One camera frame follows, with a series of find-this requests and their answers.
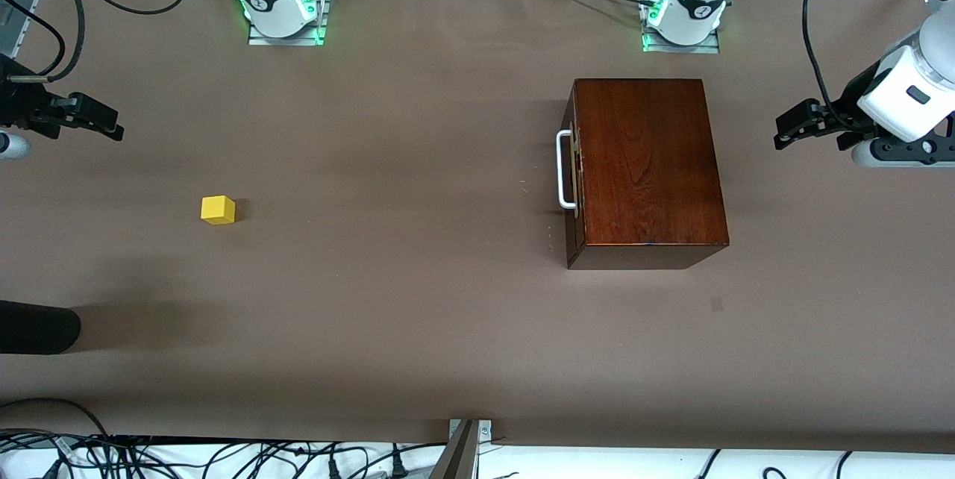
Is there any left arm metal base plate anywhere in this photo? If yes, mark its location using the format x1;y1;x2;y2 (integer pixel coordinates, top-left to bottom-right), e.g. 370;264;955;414
642;0;721;55

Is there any silver metal bracket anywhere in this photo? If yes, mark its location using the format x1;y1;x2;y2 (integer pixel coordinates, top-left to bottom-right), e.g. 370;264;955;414
448;419;492;444

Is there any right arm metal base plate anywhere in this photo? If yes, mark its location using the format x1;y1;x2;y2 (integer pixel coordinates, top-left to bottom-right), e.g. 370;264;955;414
247;0;333;47

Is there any dark metal beam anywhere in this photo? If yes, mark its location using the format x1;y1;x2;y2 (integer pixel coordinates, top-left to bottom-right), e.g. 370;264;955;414
428;420;480;479

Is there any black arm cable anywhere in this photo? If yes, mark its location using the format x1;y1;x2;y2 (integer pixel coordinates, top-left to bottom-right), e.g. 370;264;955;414
802;0;851;125
0;0;191;83

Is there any black floor cable with plug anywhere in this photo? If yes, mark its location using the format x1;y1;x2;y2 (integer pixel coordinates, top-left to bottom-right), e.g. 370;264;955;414
328;442;422;479

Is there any light wood drawer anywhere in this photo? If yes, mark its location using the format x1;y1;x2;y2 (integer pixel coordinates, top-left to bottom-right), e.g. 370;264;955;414
565;81;588;269

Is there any white metal drawer handle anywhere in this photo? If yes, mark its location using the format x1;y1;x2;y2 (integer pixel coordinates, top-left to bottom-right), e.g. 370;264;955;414
556;130;578;210

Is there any black looped floor cable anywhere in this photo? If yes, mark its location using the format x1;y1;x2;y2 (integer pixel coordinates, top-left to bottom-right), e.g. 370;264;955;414
0;398;113;441

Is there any black ribbed cylinder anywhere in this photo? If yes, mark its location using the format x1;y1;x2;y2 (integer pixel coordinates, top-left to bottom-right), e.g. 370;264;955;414
0;300;81;355

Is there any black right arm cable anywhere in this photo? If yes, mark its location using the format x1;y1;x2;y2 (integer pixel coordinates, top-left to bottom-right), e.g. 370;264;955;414
0;0;191;83

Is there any yellow cube block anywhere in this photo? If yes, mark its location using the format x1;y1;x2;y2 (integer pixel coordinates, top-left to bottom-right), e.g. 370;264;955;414
200;195;237;225

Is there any dark brown wooden cabinet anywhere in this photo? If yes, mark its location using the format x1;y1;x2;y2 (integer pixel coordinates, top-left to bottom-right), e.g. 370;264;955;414
565;78;730;271

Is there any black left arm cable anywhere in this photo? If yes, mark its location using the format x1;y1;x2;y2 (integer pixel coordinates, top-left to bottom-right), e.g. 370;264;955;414
802;0;851;125

